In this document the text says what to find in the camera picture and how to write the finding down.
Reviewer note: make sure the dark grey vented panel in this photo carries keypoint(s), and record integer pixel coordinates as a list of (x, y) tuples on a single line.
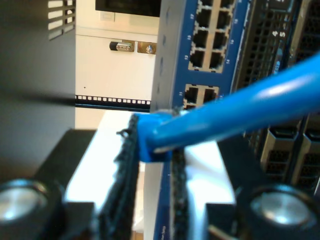
[(30, 62)]

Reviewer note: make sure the brass lock plate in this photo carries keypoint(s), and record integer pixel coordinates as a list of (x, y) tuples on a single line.
[(147, 47)]

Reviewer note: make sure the black rack server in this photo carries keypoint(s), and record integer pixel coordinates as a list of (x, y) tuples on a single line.
[(262, 50)]

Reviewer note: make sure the black rack frame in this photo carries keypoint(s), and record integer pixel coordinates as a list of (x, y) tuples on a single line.
[(112, 103)]

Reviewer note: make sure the blue network switch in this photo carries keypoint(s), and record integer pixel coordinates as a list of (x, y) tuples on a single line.
[(175, 50)]

